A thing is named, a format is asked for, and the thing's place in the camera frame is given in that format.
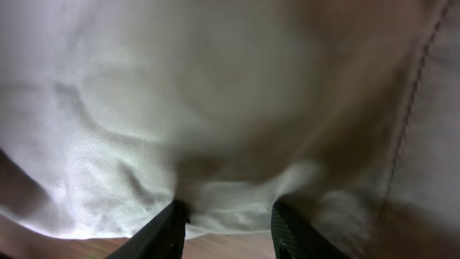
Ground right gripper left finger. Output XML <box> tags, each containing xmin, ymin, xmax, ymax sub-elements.
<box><xmin>106</xmin><ymin>200</ymin><xmax>188</xmax><ymax>259</ymax></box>

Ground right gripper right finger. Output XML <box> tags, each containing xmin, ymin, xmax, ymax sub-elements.
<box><xmin>270</xmin><ymin>201</ymin><xmax>349</xmax><ymax>259</ymax></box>

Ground beige cotton shorts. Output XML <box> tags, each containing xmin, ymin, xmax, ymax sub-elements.
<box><xmin>1</xmin><ymin>0</ymin><xmax>459</xmax><ymax>258</ymax></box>

